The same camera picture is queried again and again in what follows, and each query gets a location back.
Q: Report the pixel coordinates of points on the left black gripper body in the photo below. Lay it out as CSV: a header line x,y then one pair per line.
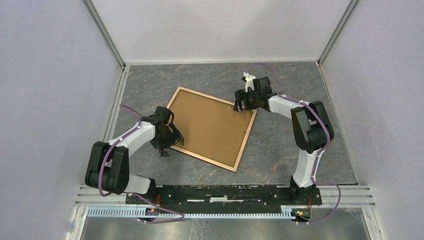
x,y
162,142

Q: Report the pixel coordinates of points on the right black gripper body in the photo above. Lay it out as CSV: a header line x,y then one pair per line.
x,y
251,99

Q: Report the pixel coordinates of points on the wooden picture frame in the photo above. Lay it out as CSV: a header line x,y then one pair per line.
x,y
245,139

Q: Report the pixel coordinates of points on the brown cardboard backing board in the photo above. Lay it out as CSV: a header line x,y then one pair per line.
x,y
212,126

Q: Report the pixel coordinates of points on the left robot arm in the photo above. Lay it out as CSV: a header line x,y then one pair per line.
x,y
108,168

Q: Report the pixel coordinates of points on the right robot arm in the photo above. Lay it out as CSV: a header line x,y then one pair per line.
x,y
311,126

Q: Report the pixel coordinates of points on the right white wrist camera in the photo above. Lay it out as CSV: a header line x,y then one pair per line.
x,y
248,79

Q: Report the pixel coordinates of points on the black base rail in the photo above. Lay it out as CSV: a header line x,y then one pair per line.
x,y
230,199

